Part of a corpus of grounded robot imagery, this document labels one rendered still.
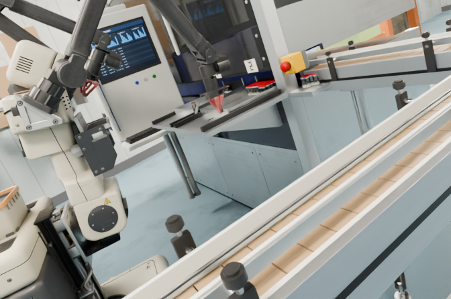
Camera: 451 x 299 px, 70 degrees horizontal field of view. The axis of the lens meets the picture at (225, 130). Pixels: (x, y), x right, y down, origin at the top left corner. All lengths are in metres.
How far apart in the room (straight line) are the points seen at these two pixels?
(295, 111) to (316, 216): 1.05
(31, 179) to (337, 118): 3.75
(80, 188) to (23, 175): 3.28
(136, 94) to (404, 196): 1.85
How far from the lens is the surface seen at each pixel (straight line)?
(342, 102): 1.60
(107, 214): 1.29
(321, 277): 0.36
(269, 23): 1.35
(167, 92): 2.18
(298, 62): 1.29
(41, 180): 4.54
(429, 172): 0.48
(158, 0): 1.17
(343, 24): 1.64
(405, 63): 1.15
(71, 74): 1.06
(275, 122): 1.46
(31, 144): 1.27
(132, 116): 2.12
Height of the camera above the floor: 1.17
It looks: 15 degrees down
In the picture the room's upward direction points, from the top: 20 degrees counter-clockwise
